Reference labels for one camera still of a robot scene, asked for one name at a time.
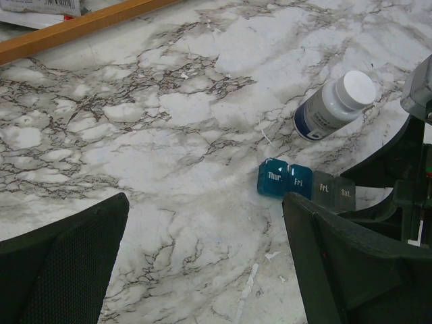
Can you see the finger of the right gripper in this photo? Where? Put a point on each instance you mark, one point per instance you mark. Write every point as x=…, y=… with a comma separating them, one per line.
x=396, y=217
x=402, y=158

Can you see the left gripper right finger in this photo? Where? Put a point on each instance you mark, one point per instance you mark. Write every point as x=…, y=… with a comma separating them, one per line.
x=350, y=274

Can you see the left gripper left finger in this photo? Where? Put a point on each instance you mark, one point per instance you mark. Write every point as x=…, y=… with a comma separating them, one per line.
x=59, y=273

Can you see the white pill bottle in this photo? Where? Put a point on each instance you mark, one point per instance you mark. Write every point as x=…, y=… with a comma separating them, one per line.
x=335, y=105

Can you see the blue and grey pill organizer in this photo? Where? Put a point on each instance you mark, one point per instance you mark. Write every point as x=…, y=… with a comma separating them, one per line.
x=276, y=178

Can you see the wooden three-tier shelf rack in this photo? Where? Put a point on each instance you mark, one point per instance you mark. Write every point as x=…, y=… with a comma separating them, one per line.
x=64, y=32

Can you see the red white medicine box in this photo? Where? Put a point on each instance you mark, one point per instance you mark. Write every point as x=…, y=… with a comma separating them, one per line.
x=38, y=14

